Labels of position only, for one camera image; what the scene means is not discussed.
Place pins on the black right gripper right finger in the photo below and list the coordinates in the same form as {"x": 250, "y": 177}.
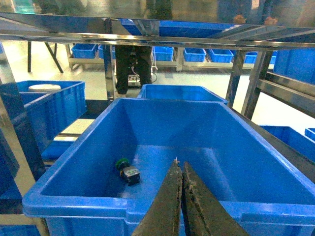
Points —
{"x": 203, "y": 213}

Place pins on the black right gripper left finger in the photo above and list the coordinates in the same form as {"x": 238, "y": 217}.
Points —
{"x": 163, "y": 216}

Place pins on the green push button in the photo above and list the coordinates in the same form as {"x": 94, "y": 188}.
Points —
{"x": 130, "y": 174}

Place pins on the blue bin behind target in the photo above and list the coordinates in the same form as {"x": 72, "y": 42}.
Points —
{"x": 179, "y": 92}

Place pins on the blue bin holding white container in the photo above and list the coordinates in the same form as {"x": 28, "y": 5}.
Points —
{"x": 52, "y": 112}

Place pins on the steel shelf front rail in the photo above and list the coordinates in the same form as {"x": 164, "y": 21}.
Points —
{"x": 221, "y": 24}

